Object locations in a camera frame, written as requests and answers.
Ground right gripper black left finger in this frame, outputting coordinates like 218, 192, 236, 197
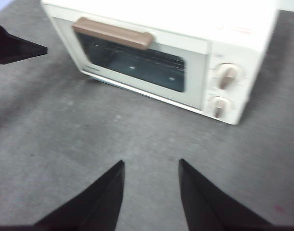
36, 160, 125, 231

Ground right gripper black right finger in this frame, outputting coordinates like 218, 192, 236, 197
178, 158, 279, 231

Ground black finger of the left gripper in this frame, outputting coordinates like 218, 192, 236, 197
0, 20, 48, 65

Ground oven door with brown handle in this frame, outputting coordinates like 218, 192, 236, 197
50, 16, 211, 112

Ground small cream oven knob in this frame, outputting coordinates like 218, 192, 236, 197
209, 95, 234, 118

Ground large cream oven knob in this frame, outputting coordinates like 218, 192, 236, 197
215, 63, 246, 90

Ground cream toaster oven housing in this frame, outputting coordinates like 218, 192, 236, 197
40, 0, 280, 126

